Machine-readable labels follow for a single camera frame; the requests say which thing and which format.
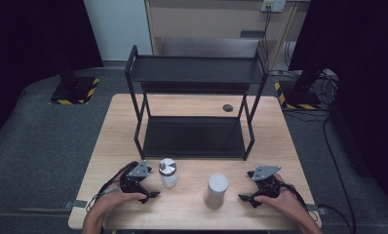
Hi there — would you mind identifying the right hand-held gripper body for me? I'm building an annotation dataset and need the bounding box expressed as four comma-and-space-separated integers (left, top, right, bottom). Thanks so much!
252, 165, 283, 199

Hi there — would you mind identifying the person's right hand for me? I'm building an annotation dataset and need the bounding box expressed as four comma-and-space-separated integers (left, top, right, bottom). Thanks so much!
256, 173, 314, 225

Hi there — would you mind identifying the hand-held gripper cable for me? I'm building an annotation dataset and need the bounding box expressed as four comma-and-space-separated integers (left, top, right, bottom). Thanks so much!
278, 181, 358, 234
85, 161, 139, 213

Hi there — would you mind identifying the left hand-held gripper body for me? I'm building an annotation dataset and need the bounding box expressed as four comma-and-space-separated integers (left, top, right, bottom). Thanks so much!
119, 160, 153, 196

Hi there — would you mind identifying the black floor cable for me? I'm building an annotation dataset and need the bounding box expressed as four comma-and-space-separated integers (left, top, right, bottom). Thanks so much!
322, 114, 358, 234

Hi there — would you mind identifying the black outlet cable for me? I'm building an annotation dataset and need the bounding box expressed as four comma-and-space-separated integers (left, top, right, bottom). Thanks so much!
260, 5, 272, 64

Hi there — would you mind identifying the glass jar with silver lid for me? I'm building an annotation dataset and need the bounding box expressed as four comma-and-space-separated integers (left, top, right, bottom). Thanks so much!
158, 157, 179, 189

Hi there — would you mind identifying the white wall outlet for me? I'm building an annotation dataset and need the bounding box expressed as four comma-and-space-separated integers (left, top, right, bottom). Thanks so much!
260, 0, 287, 14

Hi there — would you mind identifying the black stand with striped base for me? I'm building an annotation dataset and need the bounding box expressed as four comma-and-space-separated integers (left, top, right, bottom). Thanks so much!
273, 61, 327, 111
48, 48, 101, 106

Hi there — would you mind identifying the right hand-held gripper cable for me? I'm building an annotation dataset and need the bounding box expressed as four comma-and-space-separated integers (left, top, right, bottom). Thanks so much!
278, 181, 358, 234

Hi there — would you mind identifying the grey tape piece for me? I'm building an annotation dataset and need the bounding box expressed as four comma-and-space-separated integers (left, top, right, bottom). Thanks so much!
305, 203, 329, 215
63, 199, 89, 210

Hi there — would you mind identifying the black metal shelf rack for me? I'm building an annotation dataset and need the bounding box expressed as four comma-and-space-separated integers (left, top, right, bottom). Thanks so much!
124, 44, 270, 162

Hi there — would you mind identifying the tangle of black cables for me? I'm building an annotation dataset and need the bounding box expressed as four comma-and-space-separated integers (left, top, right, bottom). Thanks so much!
314, 68, 340, 107

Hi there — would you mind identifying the person's left hand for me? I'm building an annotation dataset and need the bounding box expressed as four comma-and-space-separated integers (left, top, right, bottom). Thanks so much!
88, 189, 148, 222

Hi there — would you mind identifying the black curtain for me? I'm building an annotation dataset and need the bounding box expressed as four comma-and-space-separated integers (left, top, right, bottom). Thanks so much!
0, 0, 104, 148
289, 0, 388, 204

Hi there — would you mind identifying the left hand-held gripper cable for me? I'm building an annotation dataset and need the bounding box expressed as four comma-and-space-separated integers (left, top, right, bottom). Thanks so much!
85, 161, 139, 213

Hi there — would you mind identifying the glass jar with white lid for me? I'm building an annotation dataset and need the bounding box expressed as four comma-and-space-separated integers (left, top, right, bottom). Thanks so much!
203, 173, 230, 211

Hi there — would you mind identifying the wooden cabinet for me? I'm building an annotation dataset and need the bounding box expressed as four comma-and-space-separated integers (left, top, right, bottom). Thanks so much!
144, 0, 311, 71

